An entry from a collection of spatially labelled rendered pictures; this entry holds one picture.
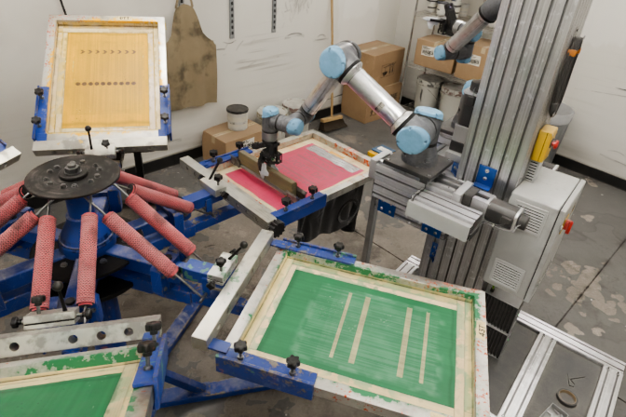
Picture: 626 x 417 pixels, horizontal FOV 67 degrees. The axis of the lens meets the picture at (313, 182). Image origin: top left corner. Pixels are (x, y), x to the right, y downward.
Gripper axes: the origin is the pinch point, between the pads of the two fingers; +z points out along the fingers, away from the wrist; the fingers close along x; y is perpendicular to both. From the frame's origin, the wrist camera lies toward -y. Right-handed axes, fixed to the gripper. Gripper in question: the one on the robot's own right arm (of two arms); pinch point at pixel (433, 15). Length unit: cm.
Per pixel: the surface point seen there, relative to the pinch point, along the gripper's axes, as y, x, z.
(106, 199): 41, -187, -29
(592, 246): 188, 134, -51
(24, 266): 37, -216, -64
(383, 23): 89, 139, 268
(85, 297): 29, -196, -98
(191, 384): 133, -177, -65
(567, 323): 176, 46, -101
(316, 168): 61, -86, -22
